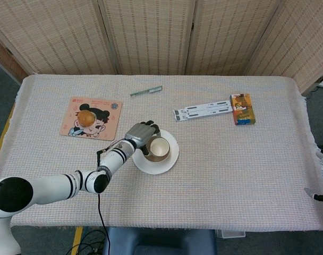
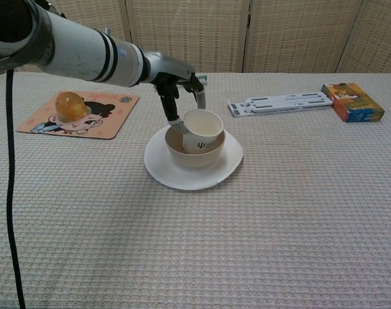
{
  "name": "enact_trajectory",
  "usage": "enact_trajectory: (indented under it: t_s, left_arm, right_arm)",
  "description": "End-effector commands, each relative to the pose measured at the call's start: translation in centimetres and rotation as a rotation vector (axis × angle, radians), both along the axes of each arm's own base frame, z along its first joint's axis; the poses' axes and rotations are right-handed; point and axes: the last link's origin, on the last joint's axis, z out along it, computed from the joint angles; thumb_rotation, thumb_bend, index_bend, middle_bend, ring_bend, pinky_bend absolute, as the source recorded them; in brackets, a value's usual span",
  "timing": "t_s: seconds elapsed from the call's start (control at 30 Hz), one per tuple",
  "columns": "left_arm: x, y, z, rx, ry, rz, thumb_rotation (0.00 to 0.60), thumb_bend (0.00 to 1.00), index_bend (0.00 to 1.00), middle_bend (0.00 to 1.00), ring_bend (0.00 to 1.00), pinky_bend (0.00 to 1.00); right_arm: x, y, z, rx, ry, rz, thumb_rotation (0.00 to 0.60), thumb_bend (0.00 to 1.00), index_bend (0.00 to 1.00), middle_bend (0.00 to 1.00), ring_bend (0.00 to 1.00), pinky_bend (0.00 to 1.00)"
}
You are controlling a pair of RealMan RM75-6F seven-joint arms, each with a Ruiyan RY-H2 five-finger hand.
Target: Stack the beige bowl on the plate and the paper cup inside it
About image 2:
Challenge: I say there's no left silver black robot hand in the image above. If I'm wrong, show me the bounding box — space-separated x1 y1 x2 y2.
142 51 206 135

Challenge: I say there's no beige bowl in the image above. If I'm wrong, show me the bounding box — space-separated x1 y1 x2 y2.
164 126 227 169

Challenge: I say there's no white paper cup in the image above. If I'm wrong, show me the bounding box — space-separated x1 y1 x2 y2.
181 108 224 155

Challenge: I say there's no wrapped orange bun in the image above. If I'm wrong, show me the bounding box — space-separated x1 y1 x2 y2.
55 91 91 123

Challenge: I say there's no colourful cardboard box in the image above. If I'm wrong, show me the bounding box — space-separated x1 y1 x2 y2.
320 82 386 124

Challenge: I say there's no large white plate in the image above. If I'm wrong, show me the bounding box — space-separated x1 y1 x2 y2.
143 125 244 191

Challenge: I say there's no pink cartoon mouse pad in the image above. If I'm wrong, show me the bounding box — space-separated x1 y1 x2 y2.
15 91 141 141

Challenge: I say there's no white folding laptop stand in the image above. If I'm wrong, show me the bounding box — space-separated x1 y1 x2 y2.
227 91 334 118

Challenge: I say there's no beige folding screen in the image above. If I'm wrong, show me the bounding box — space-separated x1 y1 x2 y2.
37 0 391 75

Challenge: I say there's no pale woven tablecloth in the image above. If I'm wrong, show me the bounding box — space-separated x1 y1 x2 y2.
0 72 391 309

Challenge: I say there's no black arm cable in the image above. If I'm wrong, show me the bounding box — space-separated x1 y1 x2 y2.
5 69 28 309

